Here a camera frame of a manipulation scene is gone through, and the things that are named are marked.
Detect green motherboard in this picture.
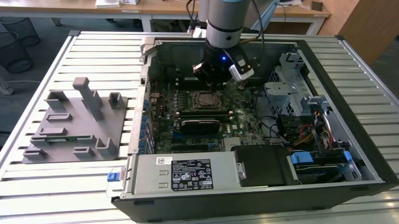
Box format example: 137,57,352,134
145,79,273,155

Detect metal socket cover frame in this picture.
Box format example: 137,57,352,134
192,91,224,111

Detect white wrist camera black face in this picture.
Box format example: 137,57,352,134
228,53,254,82

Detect grey plastic parts rack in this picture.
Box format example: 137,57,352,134
21,77,130,165

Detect black expansion card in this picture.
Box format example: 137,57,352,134
180,119,220,135

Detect coloured power wire bundle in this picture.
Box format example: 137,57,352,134
292,111,336,150

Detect black open PC case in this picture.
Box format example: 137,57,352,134
110,35,399,224

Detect black RAM slot row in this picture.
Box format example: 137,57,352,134
176,77,201,91
178,111,233,122

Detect wooden desk white frame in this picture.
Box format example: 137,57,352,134
0,0,332,35

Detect blue disk carrier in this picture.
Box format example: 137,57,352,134
288,151,313,168

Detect silver power supply with label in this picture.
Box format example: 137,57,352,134
121,151,244,196

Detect black mesh wastebasket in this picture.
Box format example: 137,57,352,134
0,31,33,74
0,17,41,46

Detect small silver heatsink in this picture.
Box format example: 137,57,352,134
222,137,242,150

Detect green RAM stick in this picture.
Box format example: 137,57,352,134
45,134,93,142

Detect black plastic fan shroud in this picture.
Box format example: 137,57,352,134
232,145,300,188

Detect black expansion slot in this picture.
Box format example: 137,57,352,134
170,143,216,152

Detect silver metal drive cage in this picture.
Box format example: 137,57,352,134
262,52,316,118

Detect silver square CPU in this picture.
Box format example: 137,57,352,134
198,93,218,105

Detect CPU socket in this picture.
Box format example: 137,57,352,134
190,90,225,112

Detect wooden cabinet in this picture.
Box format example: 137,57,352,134
317,0,399,63

